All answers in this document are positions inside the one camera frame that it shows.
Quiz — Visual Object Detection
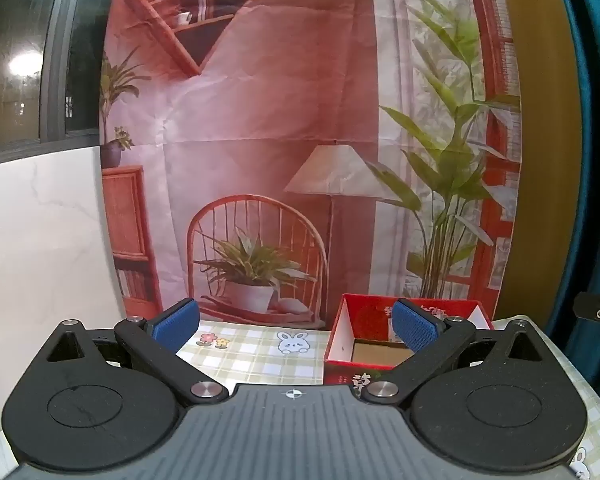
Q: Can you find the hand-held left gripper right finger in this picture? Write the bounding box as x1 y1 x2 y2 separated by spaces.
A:
360 297 543 406

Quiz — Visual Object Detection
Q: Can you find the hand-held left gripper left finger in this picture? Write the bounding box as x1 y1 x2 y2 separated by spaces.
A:
45 297 229 407

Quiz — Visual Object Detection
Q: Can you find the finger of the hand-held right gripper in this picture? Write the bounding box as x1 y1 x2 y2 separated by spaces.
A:
573 291 600 345

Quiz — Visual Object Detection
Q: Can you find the red strawberry print cardboard box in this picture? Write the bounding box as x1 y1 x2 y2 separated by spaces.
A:
324 292 495 386

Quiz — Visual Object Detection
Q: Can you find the green checked tablecloth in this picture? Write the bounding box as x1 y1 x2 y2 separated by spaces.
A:
0 316 600 480

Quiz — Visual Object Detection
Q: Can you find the printed room scene backdrop cloth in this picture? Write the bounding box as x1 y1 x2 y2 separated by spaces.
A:
99 0 523 333

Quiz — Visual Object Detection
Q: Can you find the dark window with grey frame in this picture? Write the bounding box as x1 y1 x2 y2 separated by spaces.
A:
0 0 108 168

